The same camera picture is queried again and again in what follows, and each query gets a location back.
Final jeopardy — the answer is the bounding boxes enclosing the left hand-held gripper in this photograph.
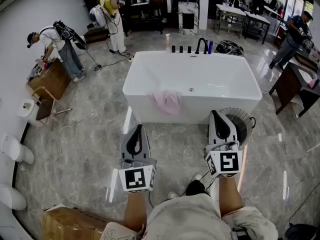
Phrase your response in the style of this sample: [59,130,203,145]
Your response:
[117,124,158,194]

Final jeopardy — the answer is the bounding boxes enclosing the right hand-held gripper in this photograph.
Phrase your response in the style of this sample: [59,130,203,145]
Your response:
[204,110,243,179]

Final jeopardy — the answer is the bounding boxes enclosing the round wire laundry basket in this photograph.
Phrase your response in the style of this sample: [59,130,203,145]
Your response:
[219,107,257,149]

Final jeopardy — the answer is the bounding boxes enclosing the pink cloth garment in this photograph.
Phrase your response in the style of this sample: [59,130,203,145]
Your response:
[149,90,183,116]

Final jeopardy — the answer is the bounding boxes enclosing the person's left forearm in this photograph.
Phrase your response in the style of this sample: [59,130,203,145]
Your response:
[123,190,151,232]

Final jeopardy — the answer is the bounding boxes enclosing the person's right forearm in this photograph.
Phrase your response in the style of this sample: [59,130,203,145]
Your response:
[218,175,245,219]

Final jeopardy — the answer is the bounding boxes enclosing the person's black trousers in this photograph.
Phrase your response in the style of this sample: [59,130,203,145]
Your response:
[185,180,211,197]

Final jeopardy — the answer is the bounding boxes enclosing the white bathtub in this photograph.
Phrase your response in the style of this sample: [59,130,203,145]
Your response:
[122,50,263,125]

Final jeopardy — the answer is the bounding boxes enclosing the dark wooden vanity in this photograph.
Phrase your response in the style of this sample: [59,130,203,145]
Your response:
[269,61,320,119]

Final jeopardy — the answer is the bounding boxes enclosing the person's beige printed shirt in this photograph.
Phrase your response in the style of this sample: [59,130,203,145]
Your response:
[99,193,280,240]

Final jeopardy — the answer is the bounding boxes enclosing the plastic-wrapped cardboard box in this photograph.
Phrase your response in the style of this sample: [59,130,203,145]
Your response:
[41,203,126,240]

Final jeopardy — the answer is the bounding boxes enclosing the wooden chair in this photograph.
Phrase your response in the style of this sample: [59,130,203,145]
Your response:
[31,86,73,125]

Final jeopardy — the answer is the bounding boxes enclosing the white waste bin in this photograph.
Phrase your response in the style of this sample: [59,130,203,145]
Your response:
[16,98,45,128]

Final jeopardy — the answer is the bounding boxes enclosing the white ceramic toilet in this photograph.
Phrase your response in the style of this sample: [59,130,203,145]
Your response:
[0,183,28,211]
[1,133,35,165]

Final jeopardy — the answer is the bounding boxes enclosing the wooden steps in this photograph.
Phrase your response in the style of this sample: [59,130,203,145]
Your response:
[83,27,111,45]

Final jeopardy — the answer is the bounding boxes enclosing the white-top metal table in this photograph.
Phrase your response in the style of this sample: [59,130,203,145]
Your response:
[243,10,271,45]

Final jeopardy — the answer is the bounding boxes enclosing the white-top table with faucet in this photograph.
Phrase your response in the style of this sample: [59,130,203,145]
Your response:
[214,0,247,40]

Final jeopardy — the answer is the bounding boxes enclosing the black round bin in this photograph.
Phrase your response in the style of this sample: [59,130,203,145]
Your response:
[284,223,320,240]

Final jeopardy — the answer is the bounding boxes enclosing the white pillar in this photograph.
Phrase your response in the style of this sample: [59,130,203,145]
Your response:
[198,0,210,31]

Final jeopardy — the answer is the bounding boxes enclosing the marble-pattern cabinet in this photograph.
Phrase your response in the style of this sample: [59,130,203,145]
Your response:
[177,1,200,36]

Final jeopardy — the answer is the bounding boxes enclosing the black shelf unit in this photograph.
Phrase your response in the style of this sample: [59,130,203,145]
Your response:
[119,0,166,36]

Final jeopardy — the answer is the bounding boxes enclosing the white floor cable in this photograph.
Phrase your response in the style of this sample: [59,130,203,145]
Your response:
[21,91,125,177]

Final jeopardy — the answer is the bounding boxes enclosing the black gear bundle with cables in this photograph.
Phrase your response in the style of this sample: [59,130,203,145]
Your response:
[214,40,245,57]

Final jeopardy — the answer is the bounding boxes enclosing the black floor cable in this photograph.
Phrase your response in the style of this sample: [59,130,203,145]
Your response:
[287,183,320,225]
[86,40,135,72]

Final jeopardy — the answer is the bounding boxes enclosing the grey harness strap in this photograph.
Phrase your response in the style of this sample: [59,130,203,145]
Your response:
[231,225,253,240]

